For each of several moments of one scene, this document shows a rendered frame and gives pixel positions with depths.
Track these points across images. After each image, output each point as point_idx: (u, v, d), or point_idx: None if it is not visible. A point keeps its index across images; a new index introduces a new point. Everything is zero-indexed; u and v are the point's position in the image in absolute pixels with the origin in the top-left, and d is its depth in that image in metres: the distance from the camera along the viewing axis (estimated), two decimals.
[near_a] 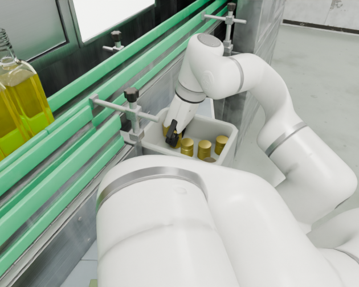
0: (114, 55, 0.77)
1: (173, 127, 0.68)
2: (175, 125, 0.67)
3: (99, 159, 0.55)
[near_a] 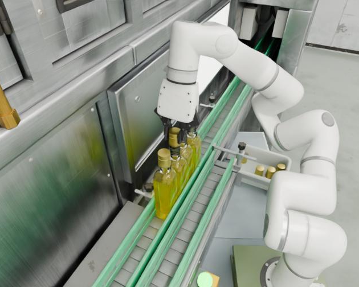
0: (212, 112, 1.22)
1: (197, 113, 0.72)
2: (196, 110, 0.72)
3: (225, 181, 1.00)
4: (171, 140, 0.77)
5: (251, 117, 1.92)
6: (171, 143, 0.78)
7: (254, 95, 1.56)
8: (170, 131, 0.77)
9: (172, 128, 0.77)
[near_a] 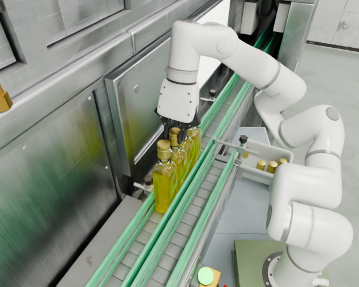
0: (212, 106, 1.20)
1: (197, 113, 0.72)
2: (196, 110, 0.72)
3: (226, 175, 0.98)
4: (171, 140, 0.77)
5: (252, 113, 1.90)
6: (171, 143, 0.78)
7: (255, 90, 1.54)
8: (170, 131, 0.76)
9: (172, 128, 0.77)
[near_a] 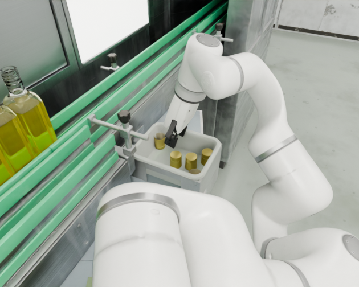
0: (110, 76, 0.86)
1: (172, 127, 0.67)
2: (175, 125, 0.67)
3: (96, 172, 0.63)
4: None
5: (205, 98, 1.55)
6: None
7: None
8: None
9: None
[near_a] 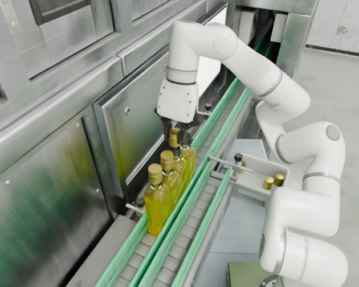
0: (208, 120, 1.18)
1: (197, 113, 0.72)
2: (196, 110, 0.72)
3: (220, 195, 0.96)
4: (163, 164, 0.75)
5: (249, 122, 1.88)
6: (163, 167, 0.76)
7: (252, 101, 1.53)
8: (162, 154, 0.75)
9: (164, 151, 0.76)
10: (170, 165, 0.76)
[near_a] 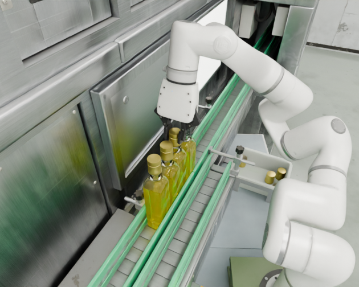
0: (208, 113, 1.16)
1: (197, 113, 0.72)
2: (196, 110, 0.72)
3: (221, 188, 0.94)
4: (163, 155, 0.73)
5: (251, 118, 1.86)
6: (163, 158, 0.74)
7: (253, 96, 1.50)
8: (162, 144, 0.72)
9: (163, 142, 0.73)
10: (170, 156, 0.73)
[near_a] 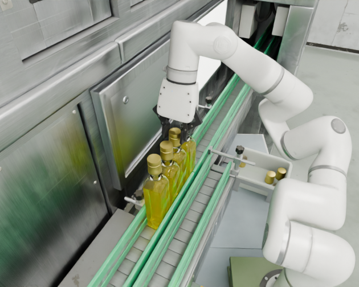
0: (208, 113, 1.16)
1: (198, 112, 0.72)
2: (197, 109, 0.72)
3: (221, 188, 0.94)
4: (163, 155, 0.73)
5: (251, 118, 1.86)
6: (163, 158, 0.74)
7: (253, 96, 1.50)
8: (162, 144, 0.72)
9: (163, 142, 0.73)
10: (170, 156, 0.73)
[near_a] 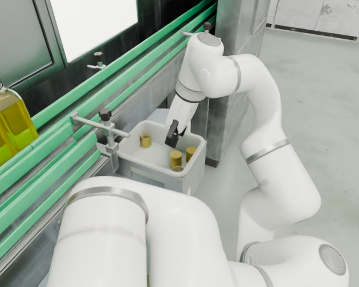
0: (96, 74, 0.86)
1: (174, 127, 0.67)
2: (176, 125, 0.67)
3: (77, 169, 0.64)
4: None
5: None
6: None
7: None
8: None
9: None
10: None
